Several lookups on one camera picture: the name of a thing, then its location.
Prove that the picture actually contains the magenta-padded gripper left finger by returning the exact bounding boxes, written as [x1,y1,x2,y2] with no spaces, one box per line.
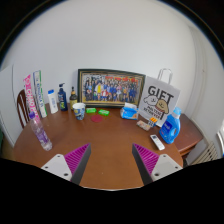
[40,143,92,186]

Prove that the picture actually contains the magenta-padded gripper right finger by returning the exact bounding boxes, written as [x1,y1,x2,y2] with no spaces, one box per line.
[131,143,184,186]

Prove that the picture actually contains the clear purple-capped water bottle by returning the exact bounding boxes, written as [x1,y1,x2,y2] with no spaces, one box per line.
[29,111,54,152]

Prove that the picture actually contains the white remote control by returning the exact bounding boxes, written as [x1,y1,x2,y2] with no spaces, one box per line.
[149,134,166,151]

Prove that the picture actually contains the blue detergent bottle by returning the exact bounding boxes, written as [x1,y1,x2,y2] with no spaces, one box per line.
[158,106,183,145]

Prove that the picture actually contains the white radiator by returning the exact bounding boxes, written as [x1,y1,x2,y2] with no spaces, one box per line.
[191,141,219,166]

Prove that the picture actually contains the small brown snack pack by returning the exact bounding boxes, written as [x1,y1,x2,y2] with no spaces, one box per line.
[136,119,152,132]

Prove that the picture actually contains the small orange white box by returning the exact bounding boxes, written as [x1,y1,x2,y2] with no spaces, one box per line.
[148,116,158,128]

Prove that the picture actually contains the blue yellow painted mug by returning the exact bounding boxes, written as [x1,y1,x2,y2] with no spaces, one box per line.
[72,102,87,121]

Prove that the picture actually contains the white blue-capped lotion bottle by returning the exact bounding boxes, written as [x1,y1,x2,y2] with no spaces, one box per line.
[47,89,59,115]

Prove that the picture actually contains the white paper gift bag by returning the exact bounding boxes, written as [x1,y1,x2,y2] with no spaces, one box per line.
[137,68,181,128]

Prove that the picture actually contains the dark blue pump bottle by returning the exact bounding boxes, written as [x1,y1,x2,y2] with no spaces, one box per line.
[57,82,69,112]

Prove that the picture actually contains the brown yellow-label pump bottle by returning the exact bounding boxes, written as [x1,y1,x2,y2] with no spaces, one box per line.
[69,86,79,111]

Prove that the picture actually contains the brown wooden chair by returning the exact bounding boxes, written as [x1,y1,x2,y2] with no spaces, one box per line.
[16,88,32,129]

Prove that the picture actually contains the pink cardboard tube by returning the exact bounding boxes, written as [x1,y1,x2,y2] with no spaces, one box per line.
[22,73,41,120]

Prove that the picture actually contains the white green cardboard tube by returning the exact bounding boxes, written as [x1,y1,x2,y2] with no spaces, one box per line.
[32,69,48,119]

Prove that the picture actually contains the white panel board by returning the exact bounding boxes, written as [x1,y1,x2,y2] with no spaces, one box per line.
[0,64,18,148]

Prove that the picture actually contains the framed group photo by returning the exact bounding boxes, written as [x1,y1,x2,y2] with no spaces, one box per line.
[77,68,147,109]

